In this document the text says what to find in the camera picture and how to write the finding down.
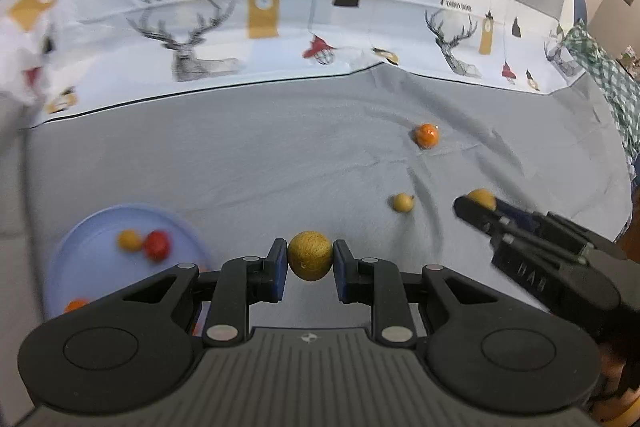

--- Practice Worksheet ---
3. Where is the person's right hand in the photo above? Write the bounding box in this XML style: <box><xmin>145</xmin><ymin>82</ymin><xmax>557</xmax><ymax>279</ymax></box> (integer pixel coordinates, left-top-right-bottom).
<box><xmin>590</xmin><ymin>342</ymin><xmax>640</xmax><ymax>425</ymax></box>

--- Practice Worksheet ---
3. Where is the green checked cloth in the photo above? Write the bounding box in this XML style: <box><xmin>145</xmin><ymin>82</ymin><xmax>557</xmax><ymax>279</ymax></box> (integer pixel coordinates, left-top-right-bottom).
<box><xmin>562</xmin><ymin>21</ymin><xmax>640</xmax><ymax>180</ymax></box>

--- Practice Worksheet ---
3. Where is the small yellow round fruit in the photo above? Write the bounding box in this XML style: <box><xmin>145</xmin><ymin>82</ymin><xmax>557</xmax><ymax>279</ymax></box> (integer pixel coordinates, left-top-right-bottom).
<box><xmin>391</xmin><ymin>192</ymin><xmax>416</xmax><ymax>214</ymax></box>
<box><xmin>117</xmin><ymin>230</ymin><xmax>143</xmax><ymax>252</ymax></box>
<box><xmin>468</xmin><ymin>189</ymin><xmax>498</xmax><ymax>212</ymax></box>
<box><xmin>287</xmin><ymin>231</ymin><xmax>334</xmax><ymax>282</ymax></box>

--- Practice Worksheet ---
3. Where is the white deer printed blanket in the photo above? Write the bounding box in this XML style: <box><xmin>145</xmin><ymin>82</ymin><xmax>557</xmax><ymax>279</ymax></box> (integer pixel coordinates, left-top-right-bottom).
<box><xmin>0</xmin><ymin>0</ymin><xmax>591</xmax><ymax>128</ymax></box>

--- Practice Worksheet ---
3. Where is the red tomato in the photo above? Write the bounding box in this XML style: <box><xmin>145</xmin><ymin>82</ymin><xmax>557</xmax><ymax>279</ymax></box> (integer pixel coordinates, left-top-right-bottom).
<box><xmin>143</xmin><ymin>231</ymin><xmax>173</xmax><ymax>262</ymax></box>

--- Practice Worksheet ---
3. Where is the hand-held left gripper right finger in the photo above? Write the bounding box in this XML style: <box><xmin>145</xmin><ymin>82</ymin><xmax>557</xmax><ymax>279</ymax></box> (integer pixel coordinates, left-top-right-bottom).
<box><xmin>332</xmin><ymin>238</ymin><xmax>541</xmax><ymax>349</ymax></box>

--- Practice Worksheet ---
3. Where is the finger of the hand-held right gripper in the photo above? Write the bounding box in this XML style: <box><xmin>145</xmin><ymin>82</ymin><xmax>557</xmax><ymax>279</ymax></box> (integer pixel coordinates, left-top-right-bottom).
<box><xmin>452</xmin><ymin>196</ymin><xmax>516</xmax><ymax>244</ymax></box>
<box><xmin>495</xmin><ymin>201</ymin><xmax>551</xmax><ymax>233</ymax></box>

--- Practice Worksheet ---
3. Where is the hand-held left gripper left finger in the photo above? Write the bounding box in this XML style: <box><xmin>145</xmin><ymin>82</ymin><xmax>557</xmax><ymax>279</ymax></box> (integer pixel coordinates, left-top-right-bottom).
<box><xmin>95</xmin><ymin>238</ymin><xmax>289</xmax><ymax>349</ymax></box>

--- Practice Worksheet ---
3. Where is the blue cushion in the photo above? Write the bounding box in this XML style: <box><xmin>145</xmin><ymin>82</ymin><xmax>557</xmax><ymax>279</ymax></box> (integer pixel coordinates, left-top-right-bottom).
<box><xmin>571</xmin><ymin>0</ymin><xmax>592</xmax><ymax>30</ymax></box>

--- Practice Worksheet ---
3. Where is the light blue bowl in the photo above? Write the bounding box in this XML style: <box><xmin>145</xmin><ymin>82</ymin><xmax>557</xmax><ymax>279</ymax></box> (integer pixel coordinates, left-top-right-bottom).
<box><xmin>44</xmin><ymin>204</ymin><xmax>213</xmax><ymax>324</ymax></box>

